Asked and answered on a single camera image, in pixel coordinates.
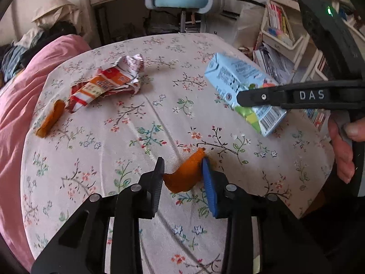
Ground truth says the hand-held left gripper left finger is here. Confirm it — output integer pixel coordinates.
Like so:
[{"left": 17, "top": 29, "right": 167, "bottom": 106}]
[{"left": 31, "top": 157, "right": 165, "bottom": 274}]

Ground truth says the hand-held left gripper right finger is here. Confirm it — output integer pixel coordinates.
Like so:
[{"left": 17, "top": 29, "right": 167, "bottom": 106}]
[{"left": 202, "top": 158, "right": 334, "bottom": 274}]

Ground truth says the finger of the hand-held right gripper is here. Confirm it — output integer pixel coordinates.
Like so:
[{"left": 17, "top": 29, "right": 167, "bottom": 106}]
[{"left": 237, "top": 80, "right": 337, "bottom": 110}]

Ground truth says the orange peel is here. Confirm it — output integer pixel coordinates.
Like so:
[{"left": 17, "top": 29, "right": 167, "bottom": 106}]
[
  {"left": 35, "top": 100, "right": 66, "bottom": 139},
  {"left": 162, "top": 147, "right": 206, "bottom": 193}
]

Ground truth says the light blue drink carton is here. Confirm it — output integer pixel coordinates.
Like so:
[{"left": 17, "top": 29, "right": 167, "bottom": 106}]
[{"left": 204, "top": 52, "right": 287, "bottom": 137}]

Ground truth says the person's right hand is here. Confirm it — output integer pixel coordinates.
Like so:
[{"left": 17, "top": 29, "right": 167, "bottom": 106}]
[{"left": 328, "top": 118, "right": 365, "bottom": 184}]

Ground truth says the pile of papers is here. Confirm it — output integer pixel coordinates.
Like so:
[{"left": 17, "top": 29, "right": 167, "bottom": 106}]
[{"left": 252, "top": 42, "right": 295, "bottom": 84}]

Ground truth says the white storage rack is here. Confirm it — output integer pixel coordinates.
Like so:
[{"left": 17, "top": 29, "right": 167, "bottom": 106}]
[{"left": 260, "top": 0, "right": 329, "bottom": 82}]

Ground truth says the row of books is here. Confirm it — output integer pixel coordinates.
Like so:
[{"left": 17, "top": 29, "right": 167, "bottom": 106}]
[{"left": 267, "top": 1, "right": 295, "bottom": 42}]

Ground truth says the clear plastic bag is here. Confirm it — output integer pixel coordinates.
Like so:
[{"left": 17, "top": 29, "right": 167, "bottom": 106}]
[{"left": 233, "top": 4, "right": 269, "bottom": 52}]

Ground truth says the red orange snack wrapper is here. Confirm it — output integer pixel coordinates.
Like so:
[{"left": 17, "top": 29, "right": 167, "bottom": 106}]
[{"left": 65, "top": 53, "right": 146, "bottom": 113}]

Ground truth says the pink blanket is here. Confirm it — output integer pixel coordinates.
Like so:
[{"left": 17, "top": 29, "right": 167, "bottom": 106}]
[{"left": 0, "top": 34, "right": 92, "bottom": 264}]

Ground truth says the pile of clothes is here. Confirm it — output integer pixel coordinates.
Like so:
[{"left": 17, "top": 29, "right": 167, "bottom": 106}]
[{"left": 0, "top": 23, "right": 84, "bottom": 84}]

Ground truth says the beige hat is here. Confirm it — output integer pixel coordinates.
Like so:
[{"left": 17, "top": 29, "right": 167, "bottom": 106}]
[{"left": 31, "top": 0, "right": 81, "bottom": 31}]

